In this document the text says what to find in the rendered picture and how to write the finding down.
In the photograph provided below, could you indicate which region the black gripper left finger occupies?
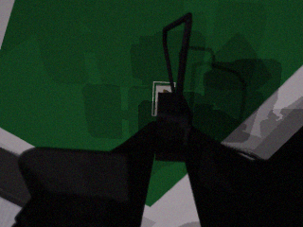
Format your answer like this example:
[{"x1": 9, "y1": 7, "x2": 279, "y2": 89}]
[{"x1": 18, "y1": 121, "x2": 156, "y2": 227}]

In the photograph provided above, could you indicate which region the green circuit board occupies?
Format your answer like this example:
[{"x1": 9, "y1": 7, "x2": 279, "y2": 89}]
[{"x1": 0, "y1": 0, "x2": 303, "y2": 151}]

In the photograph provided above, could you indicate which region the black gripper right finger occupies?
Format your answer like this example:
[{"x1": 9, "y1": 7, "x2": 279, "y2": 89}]
[{"x1": 186, "y1": 126, "x2": 303, "y2": 227}]

